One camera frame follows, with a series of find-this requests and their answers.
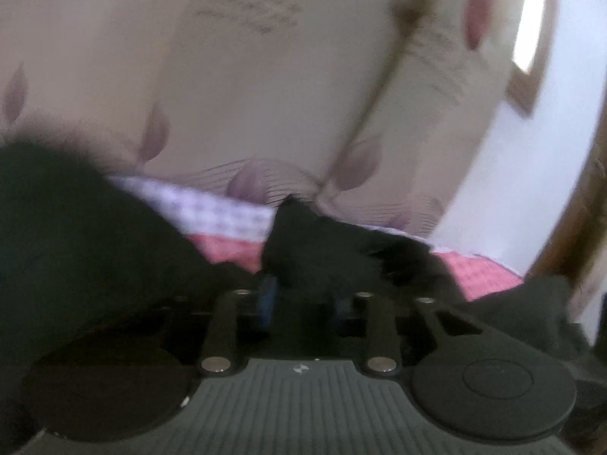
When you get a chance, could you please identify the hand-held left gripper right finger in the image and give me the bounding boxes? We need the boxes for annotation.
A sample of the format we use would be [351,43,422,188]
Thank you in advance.
[331,291,500,377]

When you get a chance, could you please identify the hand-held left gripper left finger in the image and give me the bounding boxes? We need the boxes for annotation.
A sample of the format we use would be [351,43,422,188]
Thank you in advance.
[198,275,280,377]

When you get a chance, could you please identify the black garment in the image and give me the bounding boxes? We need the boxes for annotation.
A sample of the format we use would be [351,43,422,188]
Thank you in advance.
[0,140,591,455]

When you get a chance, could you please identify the pink and purple checked blanket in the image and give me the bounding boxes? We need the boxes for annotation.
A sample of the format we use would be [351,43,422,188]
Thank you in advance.
[107,175,527,304]

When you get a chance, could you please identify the cream curtain with pink print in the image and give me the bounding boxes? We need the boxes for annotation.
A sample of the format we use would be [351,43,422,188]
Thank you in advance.
[0,0,528,248]

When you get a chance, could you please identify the brown wooden door frame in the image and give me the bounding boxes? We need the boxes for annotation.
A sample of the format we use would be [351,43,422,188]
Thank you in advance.
[524,99,607,305]

